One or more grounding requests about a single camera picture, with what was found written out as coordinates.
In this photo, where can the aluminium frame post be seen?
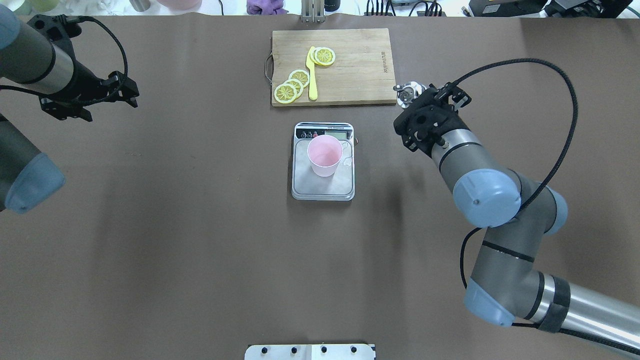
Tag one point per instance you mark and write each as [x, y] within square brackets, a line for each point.
[313, 11]

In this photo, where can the wooden cutting board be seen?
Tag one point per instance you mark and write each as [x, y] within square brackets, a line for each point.
[362, 72]

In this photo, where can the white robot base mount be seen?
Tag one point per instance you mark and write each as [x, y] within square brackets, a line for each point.
[318, 351]

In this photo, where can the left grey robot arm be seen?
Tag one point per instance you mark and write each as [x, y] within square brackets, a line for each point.
[38, 60]

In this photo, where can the lemon slice middle of three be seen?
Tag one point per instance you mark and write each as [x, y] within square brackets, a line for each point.
[297, 85]

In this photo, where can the pink plastic cup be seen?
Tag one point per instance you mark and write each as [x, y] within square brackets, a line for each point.
[324, 152]

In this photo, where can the glass sauce bottle metal spout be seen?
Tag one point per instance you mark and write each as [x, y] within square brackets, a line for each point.
[408, 92]

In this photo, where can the yellow plastic knife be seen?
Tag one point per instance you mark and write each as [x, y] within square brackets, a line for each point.
[312, 84]

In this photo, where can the purple cloth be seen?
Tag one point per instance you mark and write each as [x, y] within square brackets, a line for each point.
[266, 7]

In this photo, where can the lemon slice lowest of three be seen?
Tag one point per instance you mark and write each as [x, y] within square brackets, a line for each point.
[285, 93]

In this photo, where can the digital kitchen scale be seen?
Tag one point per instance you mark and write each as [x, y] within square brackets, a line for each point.
[307, 186]

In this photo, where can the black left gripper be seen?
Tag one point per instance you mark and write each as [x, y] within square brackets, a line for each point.
[86, 84]

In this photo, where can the lemon slice near knife tip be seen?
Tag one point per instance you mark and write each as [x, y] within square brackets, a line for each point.
[323, 56]

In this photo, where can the pink bowl with ice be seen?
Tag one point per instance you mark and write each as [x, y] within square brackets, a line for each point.
[180, 4]

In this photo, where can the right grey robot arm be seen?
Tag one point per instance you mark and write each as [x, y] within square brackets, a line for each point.
[516, 213]

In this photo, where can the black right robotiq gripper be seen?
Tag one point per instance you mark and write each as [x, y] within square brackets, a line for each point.
[446, 121]

